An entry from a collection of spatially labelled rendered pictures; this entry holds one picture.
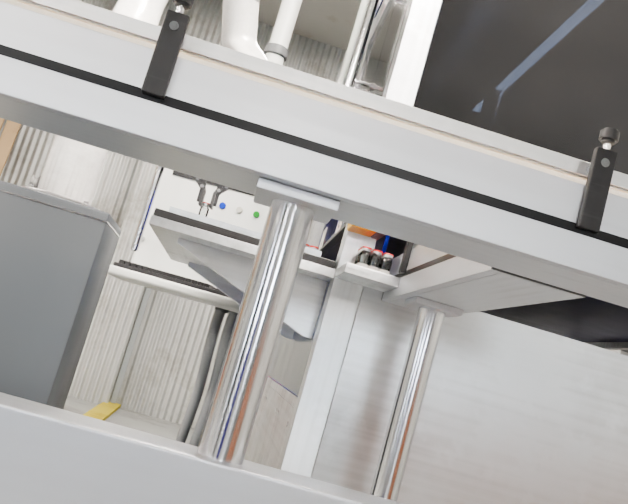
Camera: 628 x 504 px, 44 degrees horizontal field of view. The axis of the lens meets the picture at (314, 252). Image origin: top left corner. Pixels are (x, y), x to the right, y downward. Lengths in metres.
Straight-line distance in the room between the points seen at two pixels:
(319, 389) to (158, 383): 4.60
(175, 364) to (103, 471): 5.35
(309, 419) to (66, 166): 0.75
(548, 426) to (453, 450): 0.21
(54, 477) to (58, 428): 0.05
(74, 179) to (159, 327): 4.45
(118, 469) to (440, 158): 0.46
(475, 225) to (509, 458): 0.96
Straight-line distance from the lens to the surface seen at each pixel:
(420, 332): 1.44
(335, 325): 1.63
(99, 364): 6.05
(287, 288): 0.84
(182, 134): 0.82
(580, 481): 1.80
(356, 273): 1.50
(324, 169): 0.82
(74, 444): 0.83
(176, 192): 2.71
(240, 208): 2.65
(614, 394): 1.82
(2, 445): 0.84
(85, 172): 1.78
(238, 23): 1.99
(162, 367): 6.17
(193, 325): 6.16
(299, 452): 1.63
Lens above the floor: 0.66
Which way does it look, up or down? 8 degrees up
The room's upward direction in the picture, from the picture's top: 16 degrees clockwise
